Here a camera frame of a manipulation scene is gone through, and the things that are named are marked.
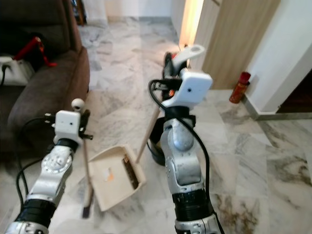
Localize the cream long-handled dustpan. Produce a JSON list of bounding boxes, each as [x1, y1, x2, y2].
[[71, 97, 148, 219]]

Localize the dark brown sofa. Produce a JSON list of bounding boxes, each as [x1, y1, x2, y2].
[[0, 0, 91, 156]]

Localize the red printed can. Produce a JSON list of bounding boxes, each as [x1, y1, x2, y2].
[[229, 72, 251, 104]]

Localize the light wooden panel door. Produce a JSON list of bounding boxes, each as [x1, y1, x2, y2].
[[202, 0, 281, 89]]

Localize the white power strip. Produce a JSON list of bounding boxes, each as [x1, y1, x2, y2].
[[0, 56, 27, 86]]

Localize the dark wooden staircase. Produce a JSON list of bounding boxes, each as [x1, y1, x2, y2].
[[278, 73, 312, 113]]

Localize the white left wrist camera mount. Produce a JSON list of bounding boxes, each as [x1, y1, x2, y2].
[[55, 111, 84, 145]]

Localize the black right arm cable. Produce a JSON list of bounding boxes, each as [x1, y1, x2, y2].
[[149, 80, 211, 215]]

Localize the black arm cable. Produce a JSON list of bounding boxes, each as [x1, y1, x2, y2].
[[16, 117, 54, 195], [149, 80, 211, 215]]

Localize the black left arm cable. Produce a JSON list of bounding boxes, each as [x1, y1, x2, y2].
[[16, 117, 54, 195]]

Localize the red strap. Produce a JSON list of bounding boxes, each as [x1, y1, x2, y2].
[[15, 37, 57, 66]]

